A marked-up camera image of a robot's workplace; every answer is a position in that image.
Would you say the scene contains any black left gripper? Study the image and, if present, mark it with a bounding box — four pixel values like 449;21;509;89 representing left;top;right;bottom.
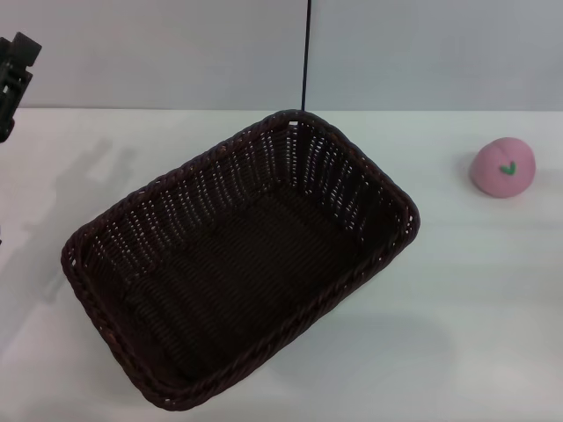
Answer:
0;31;43;142

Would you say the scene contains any pink peach plush toy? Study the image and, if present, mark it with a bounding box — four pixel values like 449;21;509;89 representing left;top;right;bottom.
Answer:
468;136;537;200

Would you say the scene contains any thin black vertical cable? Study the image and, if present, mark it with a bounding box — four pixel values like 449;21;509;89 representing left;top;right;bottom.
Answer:
300;0;314;112

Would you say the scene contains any dark brown woven basket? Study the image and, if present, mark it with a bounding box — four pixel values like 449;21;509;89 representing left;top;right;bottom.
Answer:
60;108;421;413

